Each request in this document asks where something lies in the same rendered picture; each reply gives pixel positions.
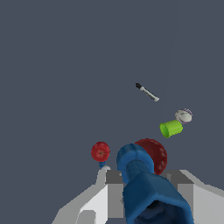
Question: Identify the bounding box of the green cup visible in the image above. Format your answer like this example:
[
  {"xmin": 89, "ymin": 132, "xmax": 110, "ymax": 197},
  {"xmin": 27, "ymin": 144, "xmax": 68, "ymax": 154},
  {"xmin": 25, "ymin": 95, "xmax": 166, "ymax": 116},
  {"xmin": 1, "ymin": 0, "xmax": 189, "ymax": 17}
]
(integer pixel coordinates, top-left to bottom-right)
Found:
[{"xmin": 159, "ymin": 119, "xmax": 184, "ymax": 139}]

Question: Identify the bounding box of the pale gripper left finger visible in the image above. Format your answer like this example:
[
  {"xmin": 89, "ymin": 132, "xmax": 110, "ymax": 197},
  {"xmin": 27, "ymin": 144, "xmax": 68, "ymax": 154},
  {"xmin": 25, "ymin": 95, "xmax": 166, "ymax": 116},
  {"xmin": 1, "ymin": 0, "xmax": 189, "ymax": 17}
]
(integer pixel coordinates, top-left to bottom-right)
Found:
[{"xmin": 52, "ymin": 164, "xmax": 124, "ymax": 224}]

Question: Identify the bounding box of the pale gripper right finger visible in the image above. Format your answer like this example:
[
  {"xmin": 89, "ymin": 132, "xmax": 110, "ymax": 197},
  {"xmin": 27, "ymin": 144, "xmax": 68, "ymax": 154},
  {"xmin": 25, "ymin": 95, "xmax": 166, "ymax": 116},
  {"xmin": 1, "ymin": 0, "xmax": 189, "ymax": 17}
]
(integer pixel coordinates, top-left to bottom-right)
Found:
[{"xmin": 160, "ymin": 169, "xmax": 224, "ymax": 224}]

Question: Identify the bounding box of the black and white marker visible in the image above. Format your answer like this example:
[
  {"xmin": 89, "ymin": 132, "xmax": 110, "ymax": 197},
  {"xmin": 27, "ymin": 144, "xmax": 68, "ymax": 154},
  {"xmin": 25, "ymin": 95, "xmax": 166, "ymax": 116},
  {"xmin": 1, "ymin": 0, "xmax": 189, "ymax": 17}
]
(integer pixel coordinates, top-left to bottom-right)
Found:
[{"xmin": 135, "ymin": 82, "xmax": 160, "ymax": 102}]

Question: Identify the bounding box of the white grey ball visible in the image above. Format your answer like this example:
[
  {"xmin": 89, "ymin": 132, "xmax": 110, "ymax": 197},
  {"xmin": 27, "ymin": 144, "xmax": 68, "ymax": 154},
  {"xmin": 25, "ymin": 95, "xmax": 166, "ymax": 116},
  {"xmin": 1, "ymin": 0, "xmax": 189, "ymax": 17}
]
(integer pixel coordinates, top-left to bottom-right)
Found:
[{"xmin": 174, "ymin": 108, "xmax": 193, "ymax": 125}]

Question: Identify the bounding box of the red apple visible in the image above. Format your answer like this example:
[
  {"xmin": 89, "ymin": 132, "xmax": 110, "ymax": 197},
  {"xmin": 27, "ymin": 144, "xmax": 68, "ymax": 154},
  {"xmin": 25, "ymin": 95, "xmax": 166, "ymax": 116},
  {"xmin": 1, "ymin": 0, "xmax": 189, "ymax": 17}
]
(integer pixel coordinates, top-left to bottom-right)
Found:
[{"xmin": 90, "ymin": 141, "xmax": 111, "ymax": 163}]

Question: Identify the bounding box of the dark red bowl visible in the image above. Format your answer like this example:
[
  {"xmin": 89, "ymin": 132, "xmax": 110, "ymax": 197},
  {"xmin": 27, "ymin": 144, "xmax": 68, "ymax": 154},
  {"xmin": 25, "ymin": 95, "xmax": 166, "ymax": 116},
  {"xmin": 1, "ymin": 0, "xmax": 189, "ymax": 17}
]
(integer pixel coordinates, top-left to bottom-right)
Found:
[{"xmin": 134, "ymin": 138, "xmax": 168, "ymax": 177}]

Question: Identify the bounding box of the blue pitcher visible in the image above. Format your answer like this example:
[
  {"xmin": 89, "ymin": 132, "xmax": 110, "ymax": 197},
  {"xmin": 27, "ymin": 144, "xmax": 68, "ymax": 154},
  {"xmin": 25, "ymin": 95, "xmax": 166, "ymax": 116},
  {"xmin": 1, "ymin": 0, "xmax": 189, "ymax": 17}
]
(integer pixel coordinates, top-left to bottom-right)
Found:
[{"xmin": 115, "ymin": 143, "xmax": 195, "ymax": 224}]

